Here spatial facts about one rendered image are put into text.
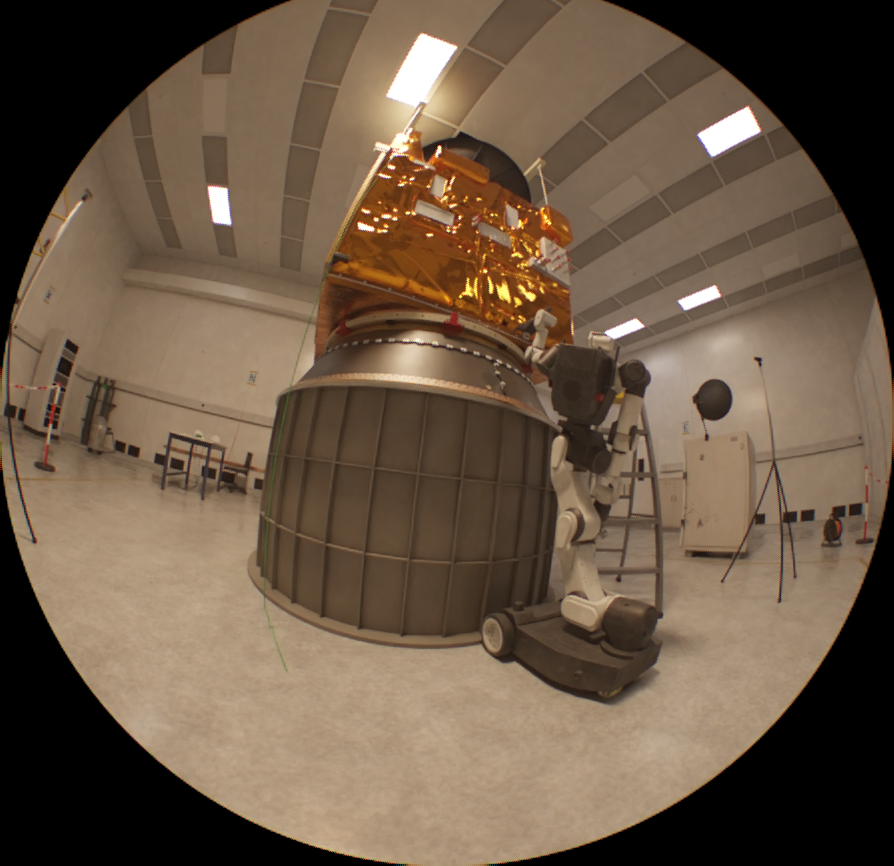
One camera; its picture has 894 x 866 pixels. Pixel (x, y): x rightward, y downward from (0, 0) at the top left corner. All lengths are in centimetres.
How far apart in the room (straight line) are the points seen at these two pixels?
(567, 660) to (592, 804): 56
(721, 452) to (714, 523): 86
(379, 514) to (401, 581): 31
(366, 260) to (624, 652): 222
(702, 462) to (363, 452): 385
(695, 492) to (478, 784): 389
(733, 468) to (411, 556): 369
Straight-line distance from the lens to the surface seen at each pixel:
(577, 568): 129
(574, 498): 130
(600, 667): 114
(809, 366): 860
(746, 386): 851
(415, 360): 154
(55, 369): 754
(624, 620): 115
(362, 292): 182
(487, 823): 82
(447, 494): 133
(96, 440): 735
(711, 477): 419
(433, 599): 142
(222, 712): 102
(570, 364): 126
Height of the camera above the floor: 72
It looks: 14 degrees up
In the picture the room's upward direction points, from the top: 6 degrees clockwise
